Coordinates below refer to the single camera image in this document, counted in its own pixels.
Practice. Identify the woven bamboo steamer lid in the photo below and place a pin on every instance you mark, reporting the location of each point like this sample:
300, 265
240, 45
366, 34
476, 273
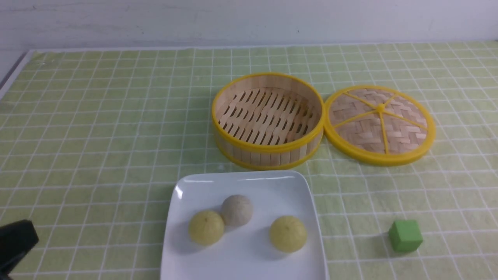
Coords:
378, 125

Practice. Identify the bamboo steamer basket yellow rim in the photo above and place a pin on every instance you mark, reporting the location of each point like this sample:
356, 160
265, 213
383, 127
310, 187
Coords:
268, 121

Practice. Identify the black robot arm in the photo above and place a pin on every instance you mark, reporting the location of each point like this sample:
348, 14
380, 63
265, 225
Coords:
16, 241

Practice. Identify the white square plate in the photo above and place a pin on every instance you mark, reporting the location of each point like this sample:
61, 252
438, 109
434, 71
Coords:
243, 253

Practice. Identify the green cube block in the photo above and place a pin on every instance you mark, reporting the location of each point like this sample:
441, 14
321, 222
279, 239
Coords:
405, 236

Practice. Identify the white steamed bun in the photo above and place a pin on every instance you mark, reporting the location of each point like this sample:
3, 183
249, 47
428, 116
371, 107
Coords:
237, 210

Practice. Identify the yellow steamed bun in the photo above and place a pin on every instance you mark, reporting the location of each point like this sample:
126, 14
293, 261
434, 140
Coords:
206, 227
288, 234

